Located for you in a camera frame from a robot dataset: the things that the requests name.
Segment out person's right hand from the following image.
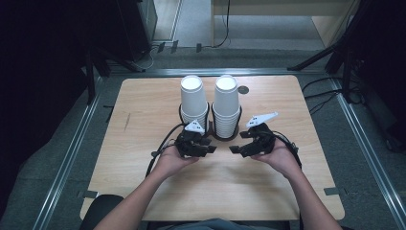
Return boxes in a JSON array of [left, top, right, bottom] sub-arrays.
[[251, 138, 303, 180]]

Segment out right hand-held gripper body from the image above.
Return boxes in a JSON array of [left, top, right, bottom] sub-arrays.
[[244, 111, 280, 157]]

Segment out black chair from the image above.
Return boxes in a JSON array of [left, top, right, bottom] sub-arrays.
[[79, 194, 124, 230]]

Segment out stack of white paper cups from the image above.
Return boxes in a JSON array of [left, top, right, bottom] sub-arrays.
[[212, 75, 241, 139], [179, 75, 210, 133]]

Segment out black double cup holder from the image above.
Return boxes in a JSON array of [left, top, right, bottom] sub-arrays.
[[177, 102, 243, 142]]

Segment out metal floor rail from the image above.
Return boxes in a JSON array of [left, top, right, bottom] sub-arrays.
[[328, 76, 406, 230], [32, 76, 104, 230], [106, 67, 331, 78]]

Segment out black floor cables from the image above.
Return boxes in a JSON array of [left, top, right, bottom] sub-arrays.
[[301, 76, 366, 116]]

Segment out black hanging cable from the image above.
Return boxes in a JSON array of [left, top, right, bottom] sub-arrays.
[[212, 0, 232, 49]]

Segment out black cabinet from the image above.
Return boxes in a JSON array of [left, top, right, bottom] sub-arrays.
[[116, 0, 158, 62]]

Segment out person's left hand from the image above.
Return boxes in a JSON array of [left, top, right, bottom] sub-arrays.
[[155, 145, 200, 180]]

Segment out left hand-held gripper cable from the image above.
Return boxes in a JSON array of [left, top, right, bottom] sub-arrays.
[[145, 123, 187, 178]]

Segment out black tripod stand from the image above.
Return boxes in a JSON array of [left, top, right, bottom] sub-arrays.
[[286, 0, 372, 97]]

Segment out right hand-held gripper cable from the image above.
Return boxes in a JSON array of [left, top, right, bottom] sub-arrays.
[[272, 130, 303, 171]]

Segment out white floor cable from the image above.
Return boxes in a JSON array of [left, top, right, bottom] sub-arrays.
[[135, 44, 161, 70]]

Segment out light wooden desk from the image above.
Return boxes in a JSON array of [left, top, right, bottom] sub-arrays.
[[210, 0, 362, 49]]

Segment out grey tape strip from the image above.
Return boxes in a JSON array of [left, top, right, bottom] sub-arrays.
[[323, 187, 348, 196], [77, 190, 100, 199]]

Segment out hand-held gripper cable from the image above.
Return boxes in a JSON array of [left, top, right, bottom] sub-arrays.
[[145, 123, 187, 178], [272, 130, 303, 171]]

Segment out black metal stand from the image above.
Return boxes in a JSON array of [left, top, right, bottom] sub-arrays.
[[83, 47, 147, 105]]

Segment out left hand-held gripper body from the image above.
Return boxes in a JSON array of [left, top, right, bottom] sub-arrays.
[[174, 119, 206, 158]]

